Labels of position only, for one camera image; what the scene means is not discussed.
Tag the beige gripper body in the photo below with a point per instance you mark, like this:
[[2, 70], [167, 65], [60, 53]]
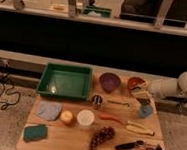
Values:
[[141, 95]]

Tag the blue plastic cup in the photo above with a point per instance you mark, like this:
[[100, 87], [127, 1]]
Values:
[[145, 111]]

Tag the small metal cup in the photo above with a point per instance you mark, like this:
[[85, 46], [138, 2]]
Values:
[[97, 101]]

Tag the red bowl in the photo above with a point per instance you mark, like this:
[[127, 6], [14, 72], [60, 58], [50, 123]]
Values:
[[136, 83]]

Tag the purple bowl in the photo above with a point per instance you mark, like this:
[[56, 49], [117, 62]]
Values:
[[109, 82]]

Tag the yellow banana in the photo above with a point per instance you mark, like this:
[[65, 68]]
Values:
[[138, 128]]

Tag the orange carrot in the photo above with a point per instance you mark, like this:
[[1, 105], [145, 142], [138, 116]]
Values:
[[109, 117]]

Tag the dark grape bunch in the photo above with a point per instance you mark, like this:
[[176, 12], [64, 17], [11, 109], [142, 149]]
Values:
[[101, 136]]

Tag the orange fruit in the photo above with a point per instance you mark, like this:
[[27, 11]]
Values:
[[67, 117]]

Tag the green plastic tray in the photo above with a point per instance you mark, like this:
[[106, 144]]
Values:
[[65, 82]]

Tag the light blue cloth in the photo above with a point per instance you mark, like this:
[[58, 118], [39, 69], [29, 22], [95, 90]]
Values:
[[49, 111]]

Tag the green sponge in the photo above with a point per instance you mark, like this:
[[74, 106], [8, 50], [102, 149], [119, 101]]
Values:
[[34, 133]]

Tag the black handled peeler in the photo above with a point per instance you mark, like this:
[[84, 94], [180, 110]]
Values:
[[128, 146]]

